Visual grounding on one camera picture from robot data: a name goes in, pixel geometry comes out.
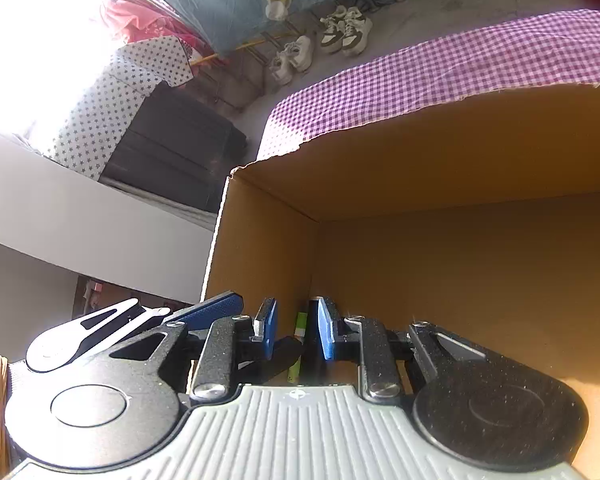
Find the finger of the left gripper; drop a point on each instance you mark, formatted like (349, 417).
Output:
(102, 329)

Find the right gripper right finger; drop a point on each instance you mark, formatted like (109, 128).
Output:
(364, 341)

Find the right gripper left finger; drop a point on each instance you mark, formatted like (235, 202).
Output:
(231, 340)

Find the brown cardboard box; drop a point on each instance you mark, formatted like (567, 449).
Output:
(482, 216)

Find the black cabinet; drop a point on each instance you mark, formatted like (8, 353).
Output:
(178, 148)

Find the polka dot white cloth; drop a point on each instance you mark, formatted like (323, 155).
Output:
(84, 137)

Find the white green sneaker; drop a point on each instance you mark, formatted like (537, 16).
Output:
(357, 27)
(333, 30)

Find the red pink clothing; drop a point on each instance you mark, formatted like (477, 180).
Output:
(136, 20)

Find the purple checkered tablecloth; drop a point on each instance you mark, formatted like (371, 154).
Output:
(556, 48)

